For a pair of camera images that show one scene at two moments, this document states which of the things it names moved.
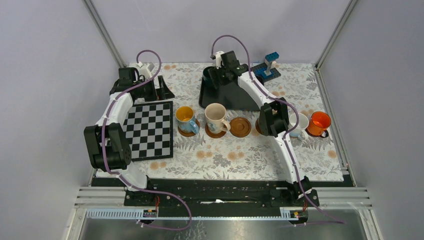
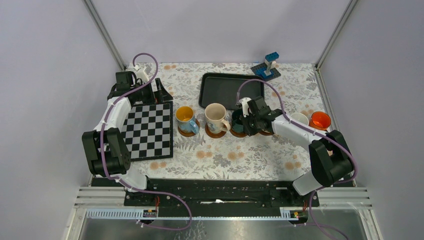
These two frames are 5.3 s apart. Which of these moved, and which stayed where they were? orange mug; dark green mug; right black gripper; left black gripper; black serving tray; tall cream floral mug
Moved: dark green mug; right black gripper
Stayed: left black gripper; tall cream floral mug; black serving tray; orange mug
